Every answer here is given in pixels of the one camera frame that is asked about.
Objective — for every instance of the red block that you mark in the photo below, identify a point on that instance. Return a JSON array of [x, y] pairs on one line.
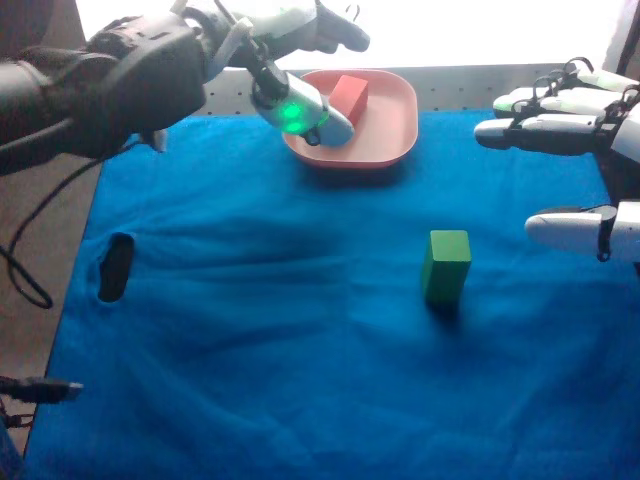
[[352, 97]]

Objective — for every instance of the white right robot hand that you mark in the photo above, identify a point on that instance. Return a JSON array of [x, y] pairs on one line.
[[550, 130]]

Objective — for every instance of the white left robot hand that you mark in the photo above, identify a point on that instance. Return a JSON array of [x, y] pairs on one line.
[[295, 107]]

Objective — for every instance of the green block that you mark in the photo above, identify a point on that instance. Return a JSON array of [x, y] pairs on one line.
[[445, 270]]

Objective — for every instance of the blue cloth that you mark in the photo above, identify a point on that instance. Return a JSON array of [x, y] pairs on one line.
[[300, 350]]

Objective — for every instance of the pink plate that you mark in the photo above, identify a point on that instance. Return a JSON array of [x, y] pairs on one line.
[[385, 130]]

